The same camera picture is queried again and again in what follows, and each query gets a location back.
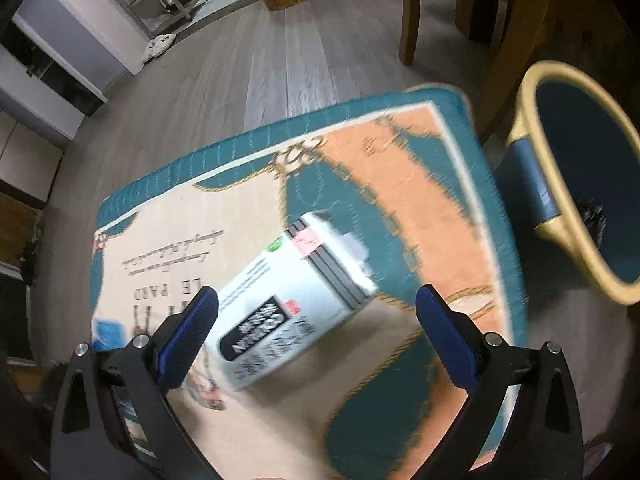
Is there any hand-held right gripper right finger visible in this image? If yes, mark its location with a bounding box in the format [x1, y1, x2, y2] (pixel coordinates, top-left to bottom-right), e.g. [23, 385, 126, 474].
[412, 285, 587, 480]

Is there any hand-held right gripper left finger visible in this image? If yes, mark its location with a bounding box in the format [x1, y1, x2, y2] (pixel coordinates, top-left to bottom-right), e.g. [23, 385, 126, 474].
[50, 286, 221, 480]

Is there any white carton with black label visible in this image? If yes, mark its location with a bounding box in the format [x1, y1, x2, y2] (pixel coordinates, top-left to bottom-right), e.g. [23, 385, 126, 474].
[205, 211, 379, 392]

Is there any blue bin with yellow rim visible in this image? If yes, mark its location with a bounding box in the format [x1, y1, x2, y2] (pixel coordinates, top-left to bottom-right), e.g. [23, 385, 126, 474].
[492, 60, 640, 307]

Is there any light blue wrapper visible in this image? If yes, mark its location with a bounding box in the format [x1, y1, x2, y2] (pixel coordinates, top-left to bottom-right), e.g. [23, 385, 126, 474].
[92, 319, 129, 352]

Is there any teal printed floor mat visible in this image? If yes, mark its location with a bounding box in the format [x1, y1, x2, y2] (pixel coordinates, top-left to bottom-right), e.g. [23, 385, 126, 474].
[90, 85, 532, 480]

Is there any dark crumpled wrapper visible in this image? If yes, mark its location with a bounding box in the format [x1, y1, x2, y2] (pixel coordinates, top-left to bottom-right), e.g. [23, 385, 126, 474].
[575, 197, 609, 252]

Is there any brown wooden cabinet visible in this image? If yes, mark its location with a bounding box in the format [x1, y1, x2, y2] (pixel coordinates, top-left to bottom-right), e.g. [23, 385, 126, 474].
[0, 191, 44, 267]

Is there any white refrigerator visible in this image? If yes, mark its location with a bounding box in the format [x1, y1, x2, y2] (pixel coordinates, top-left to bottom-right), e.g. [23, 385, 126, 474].
[0, 110, 64, 194]

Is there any wooden chair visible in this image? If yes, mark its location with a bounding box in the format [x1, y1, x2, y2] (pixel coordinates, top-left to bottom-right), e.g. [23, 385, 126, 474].
[399, 0, 572, 142]

